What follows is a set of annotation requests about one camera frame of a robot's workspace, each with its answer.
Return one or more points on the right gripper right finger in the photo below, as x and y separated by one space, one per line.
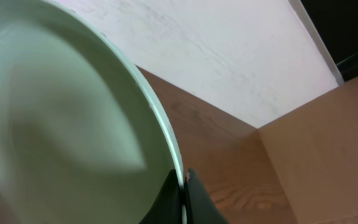
200 209

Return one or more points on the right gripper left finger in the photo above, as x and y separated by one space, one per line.
167 207

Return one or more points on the light blue plate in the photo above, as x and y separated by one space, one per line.
83 136

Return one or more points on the brown cardboard box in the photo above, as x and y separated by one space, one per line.
314 151

